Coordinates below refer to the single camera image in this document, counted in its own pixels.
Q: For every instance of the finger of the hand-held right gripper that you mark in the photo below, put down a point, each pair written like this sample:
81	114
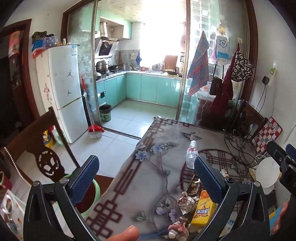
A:
291	151
276	153

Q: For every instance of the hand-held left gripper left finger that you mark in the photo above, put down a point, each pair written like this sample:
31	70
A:
84	178

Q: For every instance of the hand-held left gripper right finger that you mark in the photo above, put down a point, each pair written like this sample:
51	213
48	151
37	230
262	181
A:
208	180

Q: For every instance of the paper wrapper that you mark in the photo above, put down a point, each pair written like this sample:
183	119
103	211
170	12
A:
178	228
187	204

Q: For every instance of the green trash bucket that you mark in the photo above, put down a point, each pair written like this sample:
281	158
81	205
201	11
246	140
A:
105	113

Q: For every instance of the person's right hand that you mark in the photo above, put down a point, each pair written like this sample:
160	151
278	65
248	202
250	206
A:
281	216

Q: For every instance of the person's left hand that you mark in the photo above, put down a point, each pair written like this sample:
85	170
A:
124	235

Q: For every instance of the brown small box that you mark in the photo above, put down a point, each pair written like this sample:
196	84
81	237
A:
193	186

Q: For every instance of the white round desk fan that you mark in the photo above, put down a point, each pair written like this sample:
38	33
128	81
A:
268	171

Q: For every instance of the checkered seat cushion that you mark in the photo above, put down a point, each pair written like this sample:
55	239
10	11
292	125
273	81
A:
268	134

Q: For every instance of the clear plastic water bottle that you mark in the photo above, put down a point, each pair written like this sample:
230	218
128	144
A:
192	155

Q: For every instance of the yellow snack box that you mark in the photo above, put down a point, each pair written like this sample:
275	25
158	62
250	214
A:
203	210

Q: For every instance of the dark wooden chair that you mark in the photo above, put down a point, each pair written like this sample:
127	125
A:
249	118

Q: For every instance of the yellow toy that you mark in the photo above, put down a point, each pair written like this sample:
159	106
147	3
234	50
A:
48	139

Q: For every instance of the carved wooden chair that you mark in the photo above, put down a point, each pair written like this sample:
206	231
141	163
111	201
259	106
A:
23	141

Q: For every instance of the glass sliding door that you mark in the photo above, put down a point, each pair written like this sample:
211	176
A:
79	69
196	109

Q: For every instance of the black plug adapter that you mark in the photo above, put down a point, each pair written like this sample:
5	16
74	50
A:
265	80

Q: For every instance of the dark red hanging garment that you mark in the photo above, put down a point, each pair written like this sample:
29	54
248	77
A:
223	92

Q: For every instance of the printed food leaflet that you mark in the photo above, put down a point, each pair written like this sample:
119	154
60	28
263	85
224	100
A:
9	213

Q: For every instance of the small black bag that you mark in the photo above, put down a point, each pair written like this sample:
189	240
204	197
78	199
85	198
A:
215	86

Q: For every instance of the letter printed black bag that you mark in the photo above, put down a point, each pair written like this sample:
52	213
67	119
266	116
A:
242	67

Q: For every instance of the white refrigerator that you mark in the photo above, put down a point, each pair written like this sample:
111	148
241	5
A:
64	81

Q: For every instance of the teal kitchen base cabinets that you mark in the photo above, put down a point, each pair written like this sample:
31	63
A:
148	88

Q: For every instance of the dark wooden door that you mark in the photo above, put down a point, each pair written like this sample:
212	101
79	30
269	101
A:
13	92

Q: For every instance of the steel cooking pot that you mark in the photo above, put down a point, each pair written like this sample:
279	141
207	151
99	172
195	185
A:
101	66

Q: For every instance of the plaid hanging towel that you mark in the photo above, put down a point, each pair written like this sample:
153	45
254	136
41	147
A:
198	67

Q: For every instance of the black wok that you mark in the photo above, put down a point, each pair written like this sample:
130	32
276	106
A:
112	67

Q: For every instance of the blue smiley face pouch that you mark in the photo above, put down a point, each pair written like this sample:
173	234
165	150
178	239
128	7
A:
222	48

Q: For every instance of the wooden cutting board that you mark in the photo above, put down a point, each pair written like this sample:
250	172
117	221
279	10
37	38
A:
170	62

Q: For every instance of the blue hanging cloth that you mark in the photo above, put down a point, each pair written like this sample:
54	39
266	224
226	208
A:
138	59

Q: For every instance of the range hood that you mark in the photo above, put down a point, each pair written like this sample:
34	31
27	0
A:
106	47

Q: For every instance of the red and blue box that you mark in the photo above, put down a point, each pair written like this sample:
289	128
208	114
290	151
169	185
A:
36	49

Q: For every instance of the blue plastic crate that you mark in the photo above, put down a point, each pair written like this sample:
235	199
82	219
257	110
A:
49	41

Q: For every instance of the dark green bundle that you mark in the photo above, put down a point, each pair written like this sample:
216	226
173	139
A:
38	36

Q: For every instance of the red door poster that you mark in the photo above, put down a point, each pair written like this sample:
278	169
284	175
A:
15	44

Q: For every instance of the green and white wall device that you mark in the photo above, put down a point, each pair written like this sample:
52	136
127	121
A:
272	70

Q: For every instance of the silver exhaust duct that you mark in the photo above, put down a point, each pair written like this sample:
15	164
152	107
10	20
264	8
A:
103	29

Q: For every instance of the teal kitchen wall cabinets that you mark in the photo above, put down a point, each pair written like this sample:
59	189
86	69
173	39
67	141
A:
127	30

